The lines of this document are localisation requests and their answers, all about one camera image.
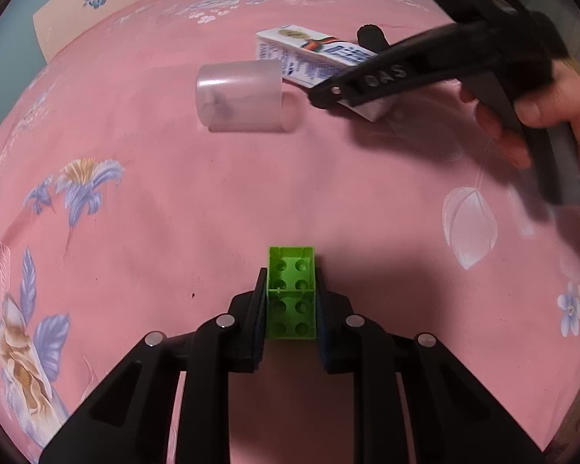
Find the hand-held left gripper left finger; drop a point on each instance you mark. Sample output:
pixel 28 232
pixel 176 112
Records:
pixel 251 328

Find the white toothpaste box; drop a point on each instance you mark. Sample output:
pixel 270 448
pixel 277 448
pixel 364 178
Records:
pixel 299 55

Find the green toy block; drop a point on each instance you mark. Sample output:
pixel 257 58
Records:
pixel 290 295

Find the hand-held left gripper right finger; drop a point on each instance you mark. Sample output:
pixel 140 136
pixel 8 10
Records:
pixel 329 333

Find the translucent plastic cup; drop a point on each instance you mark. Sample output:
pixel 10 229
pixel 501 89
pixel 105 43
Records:
pixel 241 96

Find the black cylindrical object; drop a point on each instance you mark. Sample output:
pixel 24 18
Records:
pixel 370 37

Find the pink floral blanket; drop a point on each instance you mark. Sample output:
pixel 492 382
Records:
pixel 150 203

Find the person's right hand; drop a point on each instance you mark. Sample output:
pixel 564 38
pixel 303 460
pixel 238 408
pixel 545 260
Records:
pixel 556 104

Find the cream bed headboard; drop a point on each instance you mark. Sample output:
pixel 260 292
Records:
pixel 63 14

